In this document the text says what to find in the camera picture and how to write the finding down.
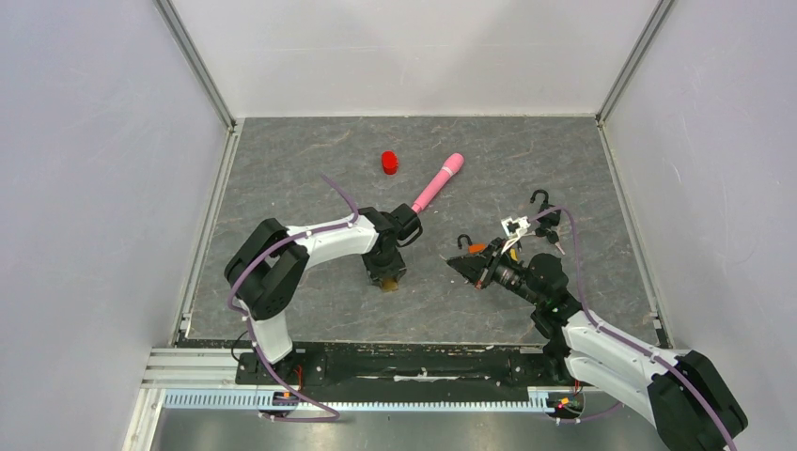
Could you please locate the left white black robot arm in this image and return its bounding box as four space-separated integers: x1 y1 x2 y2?
224 204 423 383

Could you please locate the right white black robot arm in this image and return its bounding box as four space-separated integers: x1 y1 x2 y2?
446 239 749 450

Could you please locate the white slotted cable duct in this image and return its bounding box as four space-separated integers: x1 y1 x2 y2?
163 388 565 413

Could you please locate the black-head key set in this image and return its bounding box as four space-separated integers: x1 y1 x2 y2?
535 226 565 255

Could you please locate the orange black padlock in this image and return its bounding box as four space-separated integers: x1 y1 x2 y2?
457 234 487 254

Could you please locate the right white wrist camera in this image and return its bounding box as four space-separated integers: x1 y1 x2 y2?
500 216 531 254

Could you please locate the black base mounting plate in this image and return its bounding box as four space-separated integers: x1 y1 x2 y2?
272 342 579 388

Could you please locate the small brass padlock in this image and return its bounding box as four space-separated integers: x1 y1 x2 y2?
380 278 399 292

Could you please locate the black Kaijing padlock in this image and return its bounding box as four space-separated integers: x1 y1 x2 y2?
529 189 561 228

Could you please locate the red plastic cap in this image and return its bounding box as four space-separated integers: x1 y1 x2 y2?
381 150 399 176

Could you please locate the pink cylindrical wand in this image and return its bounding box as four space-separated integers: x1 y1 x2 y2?
412 153 465 213

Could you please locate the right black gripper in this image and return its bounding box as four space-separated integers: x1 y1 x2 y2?
447 238 543 307

